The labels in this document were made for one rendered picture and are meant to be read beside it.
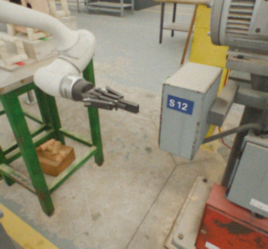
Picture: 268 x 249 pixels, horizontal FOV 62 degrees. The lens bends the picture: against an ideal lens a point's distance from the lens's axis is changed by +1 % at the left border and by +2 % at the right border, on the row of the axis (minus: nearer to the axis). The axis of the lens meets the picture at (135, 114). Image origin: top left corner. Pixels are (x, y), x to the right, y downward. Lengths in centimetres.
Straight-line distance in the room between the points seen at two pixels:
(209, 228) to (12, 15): 98
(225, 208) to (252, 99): 41
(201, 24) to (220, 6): 108
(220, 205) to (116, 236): 78
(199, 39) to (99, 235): 146
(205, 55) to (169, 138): 126
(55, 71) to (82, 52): 12
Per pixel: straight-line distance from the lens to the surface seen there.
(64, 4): 141
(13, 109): 111
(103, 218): 158
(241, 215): 92
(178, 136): 56
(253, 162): 74
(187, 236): 120
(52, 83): 84
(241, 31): 68
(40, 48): 127
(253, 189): 81
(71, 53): 87
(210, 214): 93
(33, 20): 81
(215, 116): 58
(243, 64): 69
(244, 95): 70
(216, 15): 67
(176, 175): 180
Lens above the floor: 133
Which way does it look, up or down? 33 degrees down
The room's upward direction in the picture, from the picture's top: straight up
